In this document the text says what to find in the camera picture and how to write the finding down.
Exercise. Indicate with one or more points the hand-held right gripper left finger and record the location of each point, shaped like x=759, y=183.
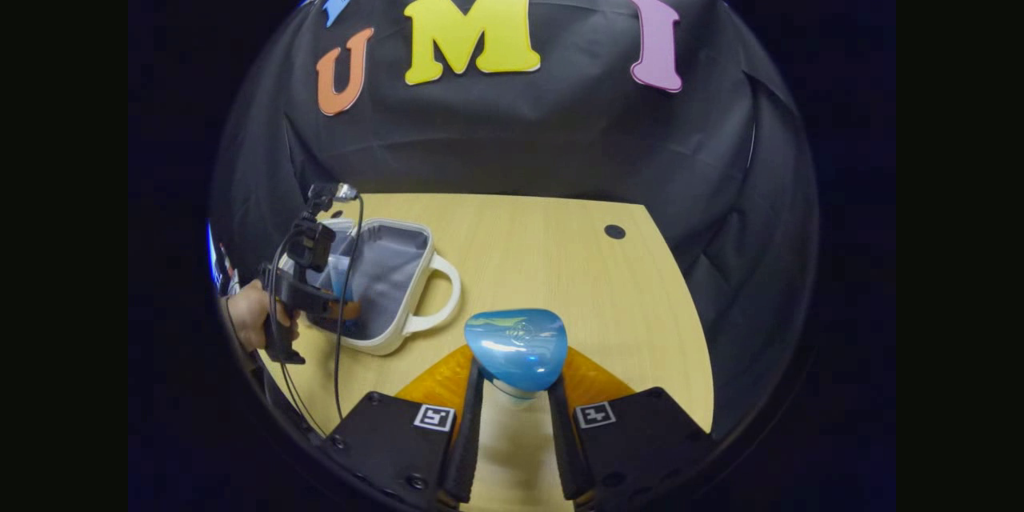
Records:
x=472, y=432

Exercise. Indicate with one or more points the black backdrop cloth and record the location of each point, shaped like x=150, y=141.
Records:
x=520, y=144

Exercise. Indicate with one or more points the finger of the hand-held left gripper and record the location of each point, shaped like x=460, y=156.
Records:
x=336, y=316

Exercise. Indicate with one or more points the teal tube with blue cap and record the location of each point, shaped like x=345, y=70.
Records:
x=516, y=348

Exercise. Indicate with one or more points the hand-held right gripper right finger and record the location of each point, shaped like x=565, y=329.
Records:
x=560, y=432

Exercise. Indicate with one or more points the black round table grommet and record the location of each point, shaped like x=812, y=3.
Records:
x=614, y=231

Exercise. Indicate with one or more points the white suitcase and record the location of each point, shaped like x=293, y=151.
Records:
x=392, y=288

